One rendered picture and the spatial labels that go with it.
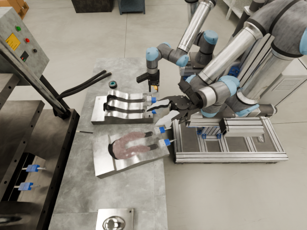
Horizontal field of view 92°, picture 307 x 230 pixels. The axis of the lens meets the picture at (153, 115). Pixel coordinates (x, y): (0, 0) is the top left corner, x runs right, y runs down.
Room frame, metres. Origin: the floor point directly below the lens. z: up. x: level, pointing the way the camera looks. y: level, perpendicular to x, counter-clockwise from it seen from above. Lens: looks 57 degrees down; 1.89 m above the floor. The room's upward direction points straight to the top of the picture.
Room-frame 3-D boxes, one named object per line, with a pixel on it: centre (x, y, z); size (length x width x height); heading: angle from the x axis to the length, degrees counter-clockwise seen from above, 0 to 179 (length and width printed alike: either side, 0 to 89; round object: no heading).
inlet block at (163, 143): (0.42, -0.11, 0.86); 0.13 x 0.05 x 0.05; 109
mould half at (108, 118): (0.73, 0.26, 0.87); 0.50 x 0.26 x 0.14; 92
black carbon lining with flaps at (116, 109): (0.72, 0.24, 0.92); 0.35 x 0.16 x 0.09; 92
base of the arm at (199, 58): (1.14, -0.45, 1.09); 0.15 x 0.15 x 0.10
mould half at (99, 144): (0.38, 0.16, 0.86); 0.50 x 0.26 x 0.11; 109
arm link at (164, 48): (0.85, -0.07, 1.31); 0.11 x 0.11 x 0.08; 51
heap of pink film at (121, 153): (0.39, 0.16, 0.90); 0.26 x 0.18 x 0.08; 109
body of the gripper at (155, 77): (0.79, 0.00, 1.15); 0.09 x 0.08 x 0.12; 92
